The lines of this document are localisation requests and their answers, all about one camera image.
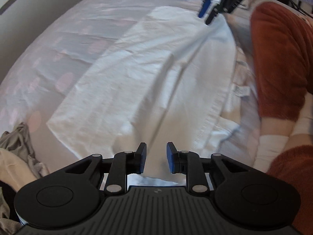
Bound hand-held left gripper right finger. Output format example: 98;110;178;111
166;142;247;197

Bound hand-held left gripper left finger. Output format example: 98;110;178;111
66;142;148;197

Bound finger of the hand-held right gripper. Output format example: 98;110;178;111
198;0;214;19
205;4;222;25

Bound white T-shirt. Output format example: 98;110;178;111
46;6;237;186

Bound person's rust fleece clothing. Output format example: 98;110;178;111
250;1;313;235

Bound white ribbed cuff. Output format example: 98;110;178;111
254;135;290;169
291;113;313;137

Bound olive grey garment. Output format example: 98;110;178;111
0;122;48;177

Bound cream white garment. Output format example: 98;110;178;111
0;149;37;193

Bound black garment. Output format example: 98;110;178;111
0;180;19;223

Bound polka dot bed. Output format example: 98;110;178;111
0;0;260;184

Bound black cable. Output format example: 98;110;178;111
279;0;313;17

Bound grey wall switch panel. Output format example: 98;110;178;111
0;0;28;15

